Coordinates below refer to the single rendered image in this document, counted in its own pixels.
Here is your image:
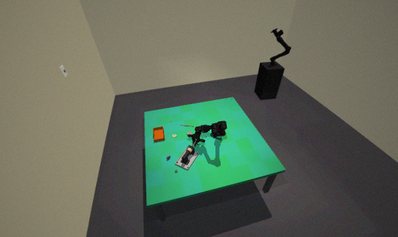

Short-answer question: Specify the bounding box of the orange open tray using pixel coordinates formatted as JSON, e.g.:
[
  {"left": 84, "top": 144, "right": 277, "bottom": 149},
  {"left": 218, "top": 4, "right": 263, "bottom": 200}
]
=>
[{"left": 153, "top": 126, "right": 165, "bottom": 142}]

